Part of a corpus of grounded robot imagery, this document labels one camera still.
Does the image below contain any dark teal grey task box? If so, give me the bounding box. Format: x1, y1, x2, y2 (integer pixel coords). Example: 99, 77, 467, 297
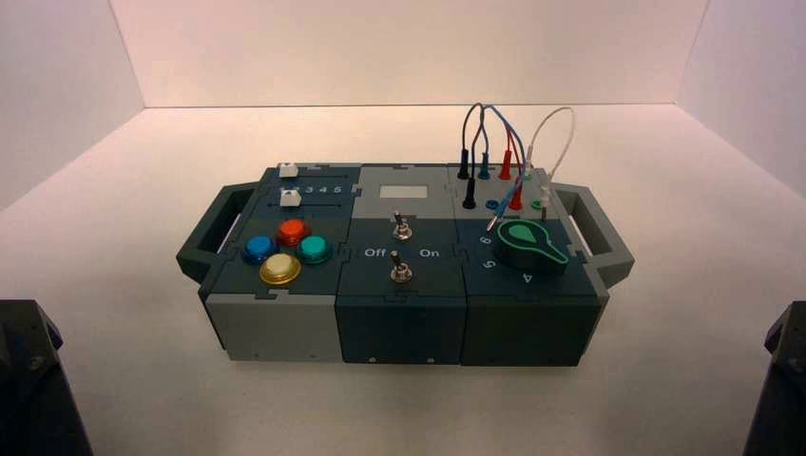
176, 161, 636, 369

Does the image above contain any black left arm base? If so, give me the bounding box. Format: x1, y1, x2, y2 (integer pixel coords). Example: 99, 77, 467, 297
0, 299, 94, 456

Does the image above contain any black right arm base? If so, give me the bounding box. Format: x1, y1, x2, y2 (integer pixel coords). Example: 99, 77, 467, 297
742, 300, 806, 456

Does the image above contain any grey rectangular display window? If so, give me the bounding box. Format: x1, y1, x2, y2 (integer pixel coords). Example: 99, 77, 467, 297
378, 183, 430, 200

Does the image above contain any teal green round push button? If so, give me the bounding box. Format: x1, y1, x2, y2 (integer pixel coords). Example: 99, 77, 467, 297
296, 236, 334, 266

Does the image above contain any orange-red round push button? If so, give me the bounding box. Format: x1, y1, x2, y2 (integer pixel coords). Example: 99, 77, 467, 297
276, 218, 313, 248

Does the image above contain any green-rimmed rotary knob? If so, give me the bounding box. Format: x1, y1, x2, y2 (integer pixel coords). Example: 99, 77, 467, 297
495, 218, 570, 275

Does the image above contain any yellow round push button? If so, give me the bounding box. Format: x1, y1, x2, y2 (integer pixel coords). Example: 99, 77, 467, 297
259, 253, 303, 286

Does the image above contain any blue round push button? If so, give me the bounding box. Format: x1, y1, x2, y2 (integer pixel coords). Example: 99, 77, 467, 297
241, 236, 280, 266

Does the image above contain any black banana plug cable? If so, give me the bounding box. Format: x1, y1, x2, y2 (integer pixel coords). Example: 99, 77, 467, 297
456, 102, 488, 211

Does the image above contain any blue banana plug cable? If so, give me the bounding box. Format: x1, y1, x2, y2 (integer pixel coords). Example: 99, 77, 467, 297
475, 104, 528, 233

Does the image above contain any red banana plug cable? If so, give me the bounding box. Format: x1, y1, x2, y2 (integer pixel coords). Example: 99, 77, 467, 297
497, 123, 527, 212

